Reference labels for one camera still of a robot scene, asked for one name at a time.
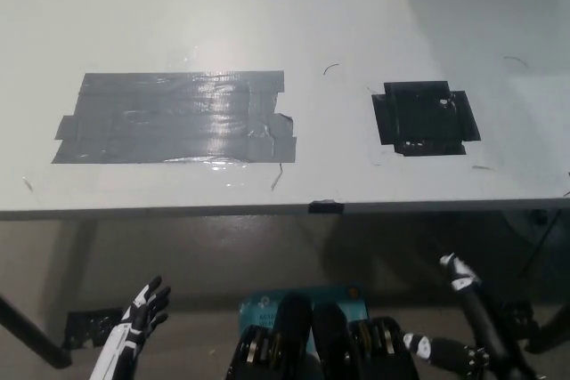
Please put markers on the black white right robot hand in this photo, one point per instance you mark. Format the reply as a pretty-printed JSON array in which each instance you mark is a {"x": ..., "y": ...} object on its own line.
[{"x": 483, "y": 322}]

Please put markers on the black slanted table leg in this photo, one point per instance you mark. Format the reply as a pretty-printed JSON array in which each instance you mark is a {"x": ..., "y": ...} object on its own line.
[{"x": 40, "y": 337}]

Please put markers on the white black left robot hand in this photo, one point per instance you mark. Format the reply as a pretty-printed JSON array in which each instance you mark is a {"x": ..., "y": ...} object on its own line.
[{"x": 129, "y": 331}]

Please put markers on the black table knob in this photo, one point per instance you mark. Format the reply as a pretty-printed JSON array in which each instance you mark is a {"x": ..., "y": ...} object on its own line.
[{"x": 539, "y": 217}]

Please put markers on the grey metal table bracket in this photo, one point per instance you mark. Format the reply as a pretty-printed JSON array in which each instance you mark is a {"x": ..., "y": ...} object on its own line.
[{"x": 518, "y": 225}]

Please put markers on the grey duct tape patch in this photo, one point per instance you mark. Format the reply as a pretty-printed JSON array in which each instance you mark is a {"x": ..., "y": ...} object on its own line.
[{"x": 156, "y": 117}]

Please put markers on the black tape marked spot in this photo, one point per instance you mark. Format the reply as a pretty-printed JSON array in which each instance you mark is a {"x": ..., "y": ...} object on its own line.
[{"x": 418, "y": 117}]

